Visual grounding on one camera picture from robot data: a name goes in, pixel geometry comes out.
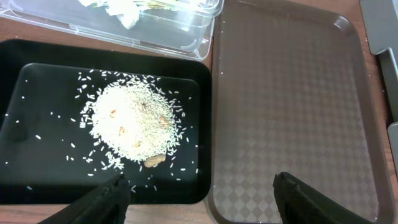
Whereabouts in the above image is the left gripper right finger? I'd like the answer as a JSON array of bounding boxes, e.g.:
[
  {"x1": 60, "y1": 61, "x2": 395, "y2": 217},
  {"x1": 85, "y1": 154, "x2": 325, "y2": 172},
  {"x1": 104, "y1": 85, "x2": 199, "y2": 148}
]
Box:
[{"x1": 272, "y1": 172, "x2": 372, "y2": 224}]

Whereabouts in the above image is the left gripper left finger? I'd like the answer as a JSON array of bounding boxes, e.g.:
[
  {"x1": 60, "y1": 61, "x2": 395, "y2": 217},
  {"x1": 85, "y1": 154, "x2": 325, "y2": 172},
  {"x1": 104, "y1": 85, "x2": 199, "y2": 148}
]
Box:
[{"x1": 39, "y1": 174, "x2": 131, "y2": 224}]

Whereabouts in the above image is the pile of white rice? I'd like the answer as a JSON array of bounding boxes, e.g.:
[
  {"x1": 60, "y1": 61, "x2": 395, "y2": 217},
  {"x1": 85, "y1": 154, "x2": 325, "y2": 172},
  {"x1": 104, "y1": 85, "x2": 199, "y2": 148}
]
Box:
[{"x1": 2, "y1": 68, "x2": 200, "y2": 194}]

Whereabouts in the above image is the white tissue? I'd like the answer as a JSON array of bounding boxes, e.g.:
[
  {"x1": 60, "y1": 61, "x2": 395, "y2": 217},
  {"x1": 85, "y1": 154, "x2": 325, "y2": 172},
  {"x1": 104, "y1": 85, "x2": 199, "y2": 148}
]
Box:
[{"x1": 79, "y1": 0, "x2": 140, "y2": 29}]

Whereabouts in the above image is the green orange snack wrapper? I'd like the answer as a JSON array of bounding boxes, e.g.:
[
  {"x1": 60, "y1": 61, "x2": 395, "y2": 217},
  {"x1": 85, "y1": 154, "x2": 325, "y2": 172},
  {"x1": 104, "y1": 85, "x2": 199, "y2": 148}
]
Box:
[{"x1": 134, "y1": 0, "x2": 203, "y2": 9}]

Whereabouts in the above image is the grey plastic dishwasher rack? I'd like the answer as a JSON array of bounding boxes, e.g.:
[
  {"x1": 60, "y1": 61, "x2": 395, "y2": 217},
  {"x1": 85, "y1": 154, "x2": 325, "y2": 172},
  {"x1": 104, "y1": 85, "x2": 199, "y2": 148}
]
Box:
[{"x1": 360, "y1": 0, "x2": 397, "y2": 166}]

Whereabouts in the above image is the black plastic tray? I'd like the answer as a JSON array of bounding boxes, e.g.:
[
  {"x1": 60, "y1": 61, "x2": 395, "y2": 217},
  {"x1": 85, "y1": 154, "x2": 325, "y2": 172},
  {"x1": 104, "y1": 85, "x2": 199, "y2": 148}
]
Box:
[{"x1": 1, "y1": 39, "x2": 211, "y2": 204}]

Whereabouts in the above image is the dark brown serving tray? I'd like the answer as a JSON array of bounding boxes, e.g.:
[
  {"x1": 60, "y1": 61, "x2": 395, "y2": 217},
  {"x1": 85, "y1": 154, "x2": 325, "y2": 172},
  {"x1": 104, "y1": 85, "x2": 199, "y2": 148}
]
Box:
[{"x1": 205, "y1": 1, "x2": 397, "y2": 223}]

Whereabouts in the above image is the clear plastic bin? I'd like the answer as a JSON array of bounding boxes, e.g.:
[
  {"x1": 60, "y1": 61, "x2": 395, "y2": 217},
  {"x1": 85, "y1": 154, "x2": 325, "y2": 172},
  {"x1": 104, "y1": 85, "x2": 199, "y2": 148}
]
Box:
[{"x1": 1, "y1": 0, "x2": 224, "y2": 61}]

